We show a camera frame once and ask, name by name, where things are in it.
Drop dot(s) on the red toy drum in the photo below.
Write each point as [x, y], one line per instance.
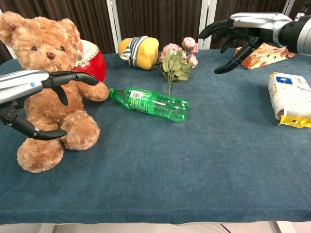
[93, 61]

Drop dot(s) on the green plastic bottle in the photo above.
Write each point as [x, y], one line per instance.
[155, 104]

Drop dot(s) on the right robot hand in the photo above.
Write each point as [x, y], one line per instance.
[257, 24]

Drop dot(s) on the orange cardboard snack box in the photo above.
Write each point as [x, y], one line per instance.
[267, 54]

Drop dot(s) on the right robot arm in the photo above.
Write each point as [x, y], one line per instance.
[297, 34]

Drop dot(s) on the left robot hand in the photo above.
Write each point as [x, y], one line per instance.
[22, 82]

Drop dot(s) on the blue table cloth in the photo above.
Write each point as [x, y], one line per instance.
[170, 157]

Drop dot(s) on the yellow striped plush toy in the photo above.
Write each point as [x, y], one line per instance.
[143, 52]

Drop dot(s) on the white and yellow package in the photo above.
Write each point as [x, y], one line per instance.
[289, 97]

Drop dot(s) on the brown teddy bear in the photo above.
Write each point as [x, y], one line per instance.
[46, 48]

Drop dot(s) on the pink artificial flower bouquet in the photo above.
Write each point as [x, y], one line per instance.
[177, 60]

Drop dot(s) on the white framed folding screen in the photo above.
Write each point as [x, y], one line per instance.
[160, 21]

